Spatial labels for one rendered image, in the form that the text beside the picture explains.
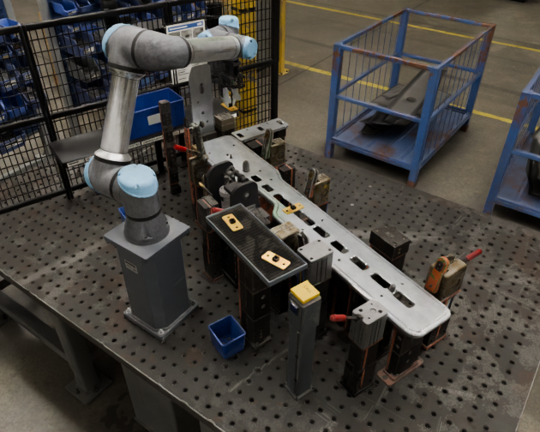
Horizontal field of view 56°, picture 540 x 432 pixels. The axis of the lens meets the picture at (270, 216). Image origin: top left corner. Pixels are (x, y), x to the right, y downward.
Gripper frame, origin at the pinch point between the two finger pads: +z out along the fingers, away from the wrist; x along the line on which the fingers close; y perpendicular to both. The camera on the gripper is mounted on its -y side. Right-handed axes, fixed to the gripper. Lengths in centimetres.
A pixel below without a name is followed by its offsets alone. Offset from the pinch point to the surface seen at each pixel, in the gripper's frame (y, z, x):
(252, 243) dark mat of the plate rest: 70, 10, -35
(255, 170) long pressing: 14.4, 26.6, 3.0
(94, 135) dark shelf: -50, 24, -44
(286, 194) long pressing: 36.8, 26.4, 3.3
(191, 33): -55, -11, 13
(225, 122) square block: -23.8, 22.2, 11.4
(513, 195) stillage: 35, 110, 206
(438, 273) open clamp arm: 106, 20, 11
